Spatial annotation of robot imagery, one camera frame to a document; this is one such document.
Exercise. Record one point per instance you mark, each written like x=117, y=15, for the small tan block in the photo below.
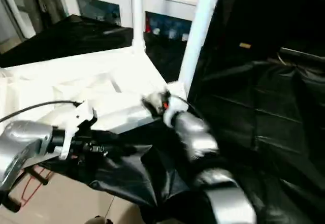
x=245, y=45

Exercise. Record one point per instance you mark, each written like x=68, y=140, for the red item in cabinet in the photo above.
x=148, y=26

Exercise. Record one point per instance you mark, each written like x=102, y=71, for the small white cup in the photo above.
x=157, y=31
x=184, y=36
x=172, y=34

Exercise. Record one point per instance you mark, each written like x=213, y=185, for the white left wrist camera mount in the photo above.
x=81, y=117

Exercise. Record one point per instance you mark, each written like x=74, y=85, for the black mat cover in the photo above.
x=279, y=102

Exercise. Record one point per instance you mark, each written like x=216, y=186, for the black metal stand leg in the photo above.
x=39, y=177

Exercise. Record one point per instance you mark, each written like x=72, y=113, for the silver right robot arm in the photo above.
x=198, y=135

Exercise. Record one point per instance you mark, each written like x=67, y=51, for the long black pole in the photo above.
x=302, y=53

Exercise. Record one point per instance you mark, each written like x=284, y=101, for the white plastic table leg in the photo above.
x=138, y=13
x=200, y=31

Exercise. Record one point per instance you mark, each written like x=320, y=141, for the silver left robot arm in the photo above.
x=23, y=137

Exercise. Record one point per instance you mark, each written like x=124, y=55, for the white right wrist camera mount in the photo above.
x=175, y=104

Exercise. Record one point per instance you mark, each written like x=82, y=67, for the white plastic table top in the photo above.
x=76, y=81

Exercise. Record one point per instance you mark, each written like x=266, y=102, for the grey metal rack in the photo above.
x=35, y=5

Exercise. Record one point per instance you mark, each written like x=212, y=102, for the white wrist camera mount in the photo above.
x=81, y=117
x=175, y=104

